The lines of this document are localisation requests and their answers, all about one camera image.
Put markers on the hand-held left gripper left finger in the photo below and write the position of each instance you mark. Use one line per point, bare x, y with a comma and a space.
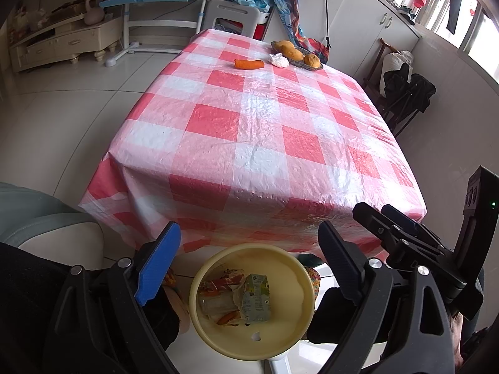
156, 268

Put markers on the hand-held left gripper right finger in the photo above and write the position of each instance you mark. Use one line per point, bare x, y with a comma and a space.
343, 265

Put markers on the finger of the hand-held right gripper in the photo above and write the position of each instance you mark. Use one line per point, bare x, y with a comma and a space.
407, 224
374, 222

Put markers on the yellow plastic bin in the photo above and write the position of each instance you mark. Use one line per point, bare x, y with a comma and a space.
288, 319

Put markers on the light blue milk carton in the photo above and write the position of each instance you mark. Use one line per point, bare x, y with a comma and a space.
255, 300

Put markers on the clear plastic bottle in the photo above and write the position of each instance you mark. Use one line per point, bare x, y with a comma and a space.
214, 304

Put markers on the orange peel piece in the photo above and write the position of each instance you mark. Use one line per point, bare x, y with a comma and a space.
227, 318

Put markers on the wooden folding chair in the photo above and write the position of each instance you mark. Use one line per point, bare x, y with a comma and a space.
393, 113

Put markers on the person's black trousers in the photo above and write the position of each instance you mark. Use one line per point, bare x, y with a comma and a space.
27, 311

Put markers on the red white checkered tablecloth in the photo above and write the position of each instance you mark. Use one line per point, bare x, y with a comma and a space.
253, 144

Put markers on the yellow mango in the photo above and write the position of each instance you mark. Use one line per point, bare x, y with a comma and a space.
282, 45
312, 60
292, 52

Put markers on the dark woven basket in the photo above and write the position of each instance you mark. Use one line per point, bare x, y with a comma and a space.
296, 63

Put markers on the crumpled stained tissue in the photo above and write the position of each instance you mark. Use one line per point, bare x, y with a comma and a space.
280, 60

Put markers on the orange carrot piece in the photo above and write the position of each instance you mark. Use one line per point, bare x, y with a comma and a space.
249, 64

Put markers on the white cabinet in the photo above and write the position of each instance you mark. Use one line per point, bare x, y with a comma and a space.
358, 15

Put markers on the colourful printed bag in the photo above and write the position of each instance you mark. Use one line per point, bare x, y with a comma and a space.
290, 11

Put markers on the cream television cabinet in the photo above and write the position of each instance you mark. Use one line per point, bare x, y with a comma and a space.
66, 43

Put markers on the white plastic stool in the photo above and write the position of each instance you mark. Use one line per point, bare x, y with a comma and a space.
230, 15

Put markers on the beige kettlebell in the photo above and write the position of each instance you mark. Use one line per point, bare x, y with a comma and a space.
94, 13

